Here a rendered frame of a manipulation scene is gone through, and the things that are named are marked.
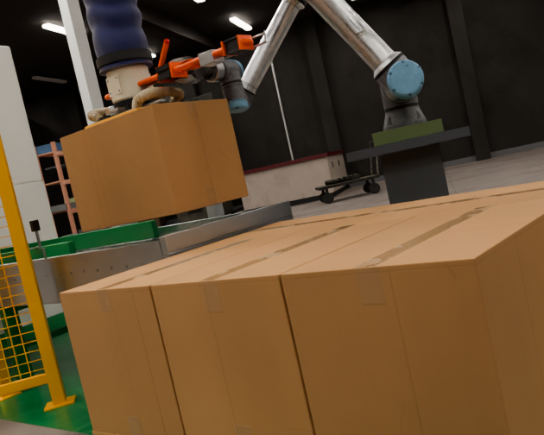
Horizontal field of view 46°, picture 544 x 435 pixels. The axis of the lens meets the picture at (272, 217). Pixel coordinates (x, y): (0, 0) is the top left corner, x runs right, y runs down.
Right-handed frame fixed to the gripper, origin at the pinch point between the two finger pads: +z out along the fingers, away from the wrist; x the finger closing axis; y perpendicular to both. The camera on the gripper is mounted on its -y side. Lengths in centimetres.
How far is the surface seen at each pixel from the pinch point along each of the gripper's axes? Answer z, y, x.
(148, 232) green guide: -22, 67, -61
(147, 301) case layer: 79, -53, -69
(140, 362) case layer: 79, -45, -84
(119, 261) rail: 35, 16, -65
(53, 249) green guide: 24, 74, -57
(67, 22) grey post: -159, 275, 115
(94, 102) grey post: -162, 270, 45
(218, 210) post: -50, 44, -58
